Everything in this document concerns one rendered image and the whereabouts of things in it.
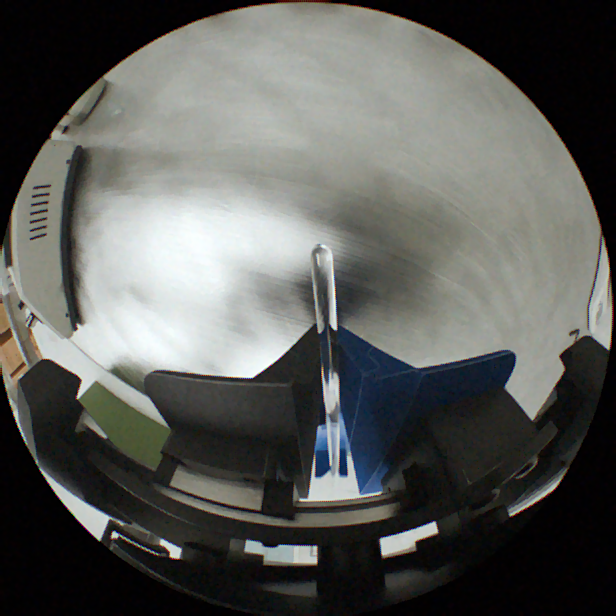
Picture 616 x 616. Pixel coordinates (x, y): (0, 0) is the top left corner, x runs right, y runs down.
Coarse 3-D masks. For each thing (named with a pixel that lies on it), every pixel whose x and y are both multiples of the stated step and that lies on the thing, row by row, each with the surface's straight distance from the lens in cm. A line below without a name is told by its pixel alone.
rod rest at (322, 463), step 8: (320, 408) 10; (320, 416) 10; (320, 424) 10; (320, 432) 15; (344, 432) 15; (320, 440) 16; (344, 440) 17; (320, 448) 18; (328, 448) 18; (344, 448) 18; (320, 456) 18; (328, 456) 18; (344, 456) 18; (320, 464) 17; (328, 464) 17; (344, 464) 17; (320, 472) 17; (344, 472) 17
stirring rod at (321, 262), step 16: (320, 256) 5; (320, 272) 5; (320, 288) 5; (320, 304) 5; (320, 320) 6; (336, 320) 6; (320, 336) 6; (336, 336) 6; (320, 352) 6; (336, 352) 6; (336, 368) 7; (336, 384) 7; (336, 400) 8; (336, 416) 9; (336, 432) 10; (336, 448) 12; (336, 464) 14; (336, 480) 18
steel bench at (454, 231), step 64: (128, 64) 27; (192, 64) 17; (256, 64) 14; (320, 64) 13; (384, 64) 15; (448, 64) 19; (128, 128) 18; (192, 128) 13; (256, 128) 11; (320, 128) 10; (384, 128) 11; (448, 128) 13; (512, 128) 20; (128, 192) 15; (192, 192) 11; (256, 192) 9; (320, 192) 9; (384, 192) 10; (448, 192) 12; (512, 192) 16; (576, 192) 35; (128, 256) 15; (192, 256) 11; (256, 256) 9; (384, 256) 10; (448, 256) 11; (512, 256) 16; (576, 256) 33; (128, 320) 17; (192, 320) 12; (256, 320) 10; (384, 320) 11; (448, 320) 13; (512, 320) 19; (576, 320) 44; (128, 384) 25; (512, 384) 28
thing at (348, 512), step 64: (64, 384) 5; (576, 384) 6; (64, 448) 6; (576, 448) 7; (128, 512) 6; (320, 512) 4; (384, 512) 4; (192, 576) 3; (256, 576) 6; (320, 576) 4; (384, 576) 5; (448, 576) 2
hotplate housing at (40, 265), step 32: (64, 160) 24; (32, 192) 23; (64, 192) 24; (32, 224) 23; (64, 224) 24; (32, 256) 23; (64, 256) 25; (32, 288) 24; (64, 288) 26; (64, 320) 26
